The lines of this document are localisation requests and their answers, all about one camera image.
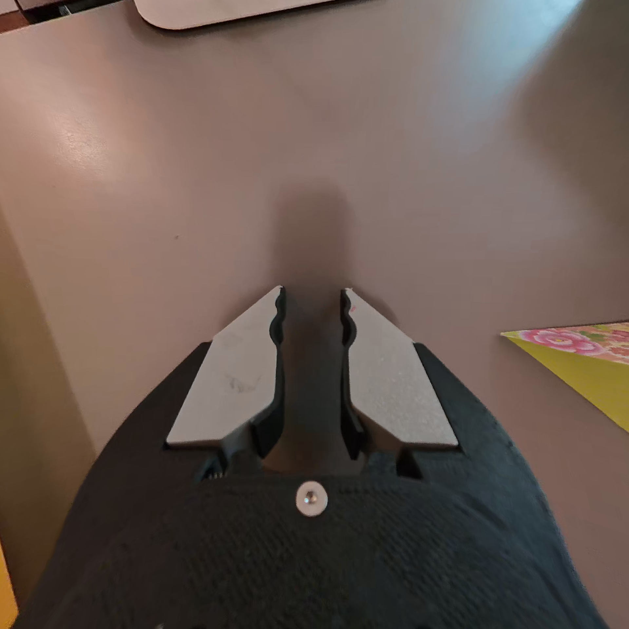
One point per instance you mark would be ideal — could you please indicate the yellow box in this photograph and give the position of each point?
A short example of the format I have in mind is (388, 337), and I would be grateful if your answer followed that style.
(6, 585)

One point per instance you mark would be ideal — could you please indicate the white rounded pad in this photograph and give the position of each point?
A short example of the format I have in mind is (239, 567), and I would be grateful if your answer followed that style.
(221, 12)

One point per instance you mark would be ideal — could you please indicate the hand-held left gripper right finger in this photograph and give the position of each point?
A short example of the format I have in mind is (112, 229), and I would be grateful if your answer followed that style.
(393, 388)

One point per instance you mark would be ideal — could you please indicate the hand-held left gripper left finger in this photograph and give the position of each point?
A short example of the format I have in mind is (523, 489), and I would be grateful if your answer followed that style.
(231, 383)

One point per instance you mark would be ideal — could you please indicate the floral origami paper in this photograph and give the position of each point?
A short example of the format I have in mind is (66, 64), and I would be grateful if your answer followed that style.
(585, 363)

